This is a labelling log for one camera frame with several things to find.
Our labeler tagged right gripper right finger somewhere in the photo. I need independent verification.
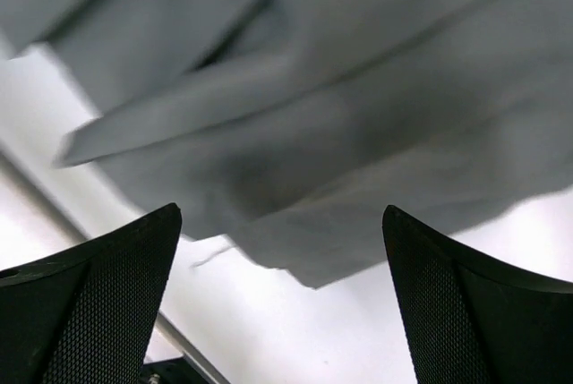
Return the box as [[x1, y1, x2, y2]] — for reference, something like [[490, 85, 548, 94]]
[[382, 206, 572, 384]]

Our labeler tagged grey pleated skirt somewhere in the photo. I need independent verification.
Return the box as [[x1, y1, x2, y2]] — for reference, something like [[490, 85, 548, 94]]
[[1, 0, 572, 288]]

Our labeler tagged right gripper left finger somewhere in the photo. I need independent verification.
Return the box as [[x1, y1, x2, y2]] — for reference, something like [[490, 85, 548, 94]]
[[0, 202, 183, 384]]

